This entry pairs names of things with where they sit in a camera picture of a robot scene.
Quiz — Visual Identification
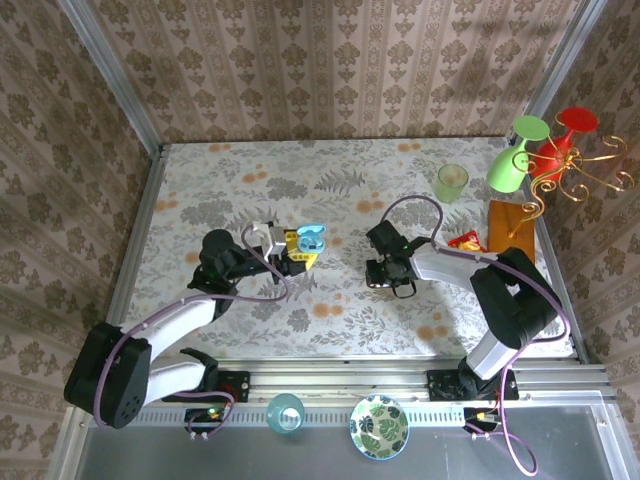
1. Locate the earbud charging case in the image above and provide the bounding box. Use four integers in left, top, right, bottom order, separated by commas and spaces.
296, 222, 328, 254

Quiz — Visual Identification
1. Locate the red snack packet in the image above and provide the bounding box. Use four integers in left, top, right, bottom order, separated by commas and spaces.
447, 228, 489, 254

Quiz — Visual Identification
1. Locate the floral patterned tablecloth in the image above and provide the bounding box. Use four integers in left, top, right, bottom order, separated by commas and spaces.
119, 138, 576, 359

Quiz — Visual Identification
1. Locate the green glass tumbler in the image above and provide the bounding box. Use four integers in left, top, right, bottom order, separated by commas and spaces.
433, 163, 470, 204

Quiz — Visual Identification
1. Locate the green plastic wine glass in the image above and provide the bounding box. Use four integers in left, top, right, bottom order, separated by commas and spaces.
486, 114, 550, 194

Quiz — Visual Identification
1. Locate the teal translucent cup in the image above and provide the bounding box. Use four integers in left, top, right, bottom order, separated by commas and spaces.
265, 393, 306, 435

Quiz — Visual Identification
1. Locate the small controller board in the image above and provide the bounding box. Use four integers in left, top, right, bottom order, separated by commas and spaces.
185, 406, 235, 434
462, 406, 502, 434

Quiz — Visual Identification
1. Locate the leaf pattern bowl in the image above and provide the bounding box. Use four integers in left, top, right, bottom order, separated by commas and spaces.
348, 394, 410, 459

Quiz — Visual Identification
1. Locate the red plastic wine glass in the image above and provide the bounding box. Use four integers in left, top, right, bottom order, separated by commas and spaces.
529, 107, 599, 184

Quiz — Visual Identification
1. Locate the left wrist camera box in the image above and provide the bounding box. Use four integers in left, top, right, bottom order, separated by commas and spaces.
251, 221, 290, 262

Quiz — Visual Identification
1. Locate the aluminium table side rail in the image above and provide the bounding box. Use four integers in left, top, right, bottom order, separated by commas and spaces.
106, 144, 167, 326
522, 144, 592, 362

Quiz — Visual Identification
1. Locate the gold wire glass rack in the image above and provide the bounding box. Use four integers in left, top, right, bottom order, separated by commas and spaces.
487, 117, 640, 265

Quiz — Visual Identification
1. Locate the aluminium frame corner post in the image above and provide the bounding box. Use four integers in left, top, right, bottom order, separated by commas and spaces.
522, 0, 609, 146
57, 0, 164, 151

